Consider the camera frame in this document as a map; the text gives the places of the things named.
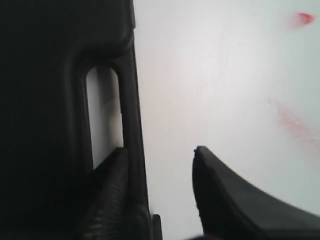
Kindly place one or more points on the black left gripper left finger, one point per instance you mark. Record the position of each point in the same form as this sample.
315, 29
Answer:
114, 195

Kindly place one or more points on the black plastic tool case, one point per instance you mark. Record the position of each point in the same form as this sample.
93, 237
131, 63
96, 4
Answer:
47, 48

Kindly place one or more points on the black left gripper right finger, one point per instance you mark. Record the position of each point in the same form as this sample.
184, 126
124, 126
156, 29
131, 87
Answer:
231, 208

